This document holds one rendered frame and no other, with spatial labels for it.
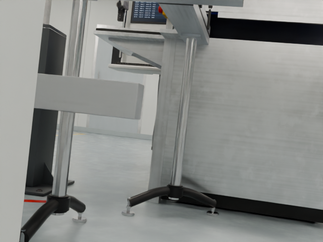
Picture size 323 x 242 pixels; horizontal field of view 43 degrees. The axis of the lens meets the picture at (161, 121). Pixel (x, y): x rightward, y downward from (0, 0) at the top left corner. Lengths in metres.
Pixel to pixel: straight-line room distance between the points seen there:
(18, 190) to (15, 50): 0.27
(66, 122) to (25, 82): 0.61
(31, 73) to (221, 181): 1.43
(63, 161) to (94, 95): 0.25
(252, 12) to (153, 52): 0.56
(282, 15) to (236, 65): 0.33
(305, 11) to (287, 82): 0.36
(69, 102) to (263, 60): 1.08
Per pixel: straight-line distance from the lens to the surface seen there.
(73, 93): 1.39
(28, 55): 0.83
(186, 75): 1.88
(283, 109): 2.09
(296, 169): 2.10
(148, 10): 3.30
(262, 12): 2.15
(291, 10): 2.17
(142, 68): 2.97
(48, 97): 1.43
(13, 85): 0.79
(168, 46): 2.15
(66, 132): 1.42
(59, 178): 1.43
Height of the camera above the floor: 0.44
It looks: level
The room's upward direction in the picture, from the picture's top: 6 degrees clockwise
